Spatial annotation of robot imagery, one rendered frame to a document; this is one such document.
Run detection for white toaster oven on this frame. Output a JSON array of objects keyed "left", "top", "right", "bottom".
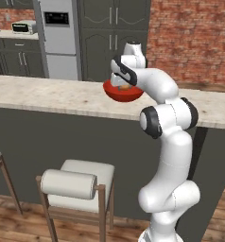
[{"left": 10, "top": 20, "right": 39, "bottom": 35}]

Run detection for dark grey base cupboards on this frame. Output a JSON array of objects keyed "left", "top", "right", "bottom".
[{"left": 0, "top": 37, "right": 46, "bottom": 78}]

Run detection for dark grey dining counter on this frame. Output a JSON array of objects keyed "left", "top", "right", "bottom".
[{"left": 0, "top": 74, "right": 225, "bottom": 242}]

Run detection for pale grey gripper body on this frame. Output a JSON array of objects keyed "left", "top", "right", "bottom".
[{"left": 110, "top": 73, "right": 131, "bottom": 88}]

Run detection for tall dark grey cupboards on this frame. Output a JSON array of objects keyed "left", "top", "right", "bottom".
[{"left": 77, "top": 0, "right": 152, "bottom": 83}]

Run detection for orange fruit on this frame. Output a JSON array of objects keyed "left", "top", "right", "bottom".
[{"left": 118, "top": 84, "right": 131, "bottom": 93}]

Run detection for red bowl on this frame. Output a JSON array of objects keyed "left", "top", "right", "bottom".
[{"left": 102, "top": 78, "right": 146, "bottom": 103}]

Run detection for silver fridge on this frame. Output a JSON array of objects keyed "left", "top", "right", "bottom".
[{"left": 33, "top": 0, "right": 83, "bottom": 81}]

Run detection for dark grey wall cupboards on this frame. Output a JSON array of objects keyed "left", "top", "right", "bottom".
[{"left": 0, "top": 0, "right": 35, "bottom": 10}]

